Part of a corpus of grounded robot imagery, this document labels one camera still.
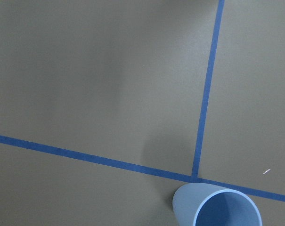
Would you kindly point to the blue plastic cup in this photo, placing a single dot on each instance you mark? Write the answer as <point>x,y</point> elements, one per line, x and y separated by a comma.
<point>201,204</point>

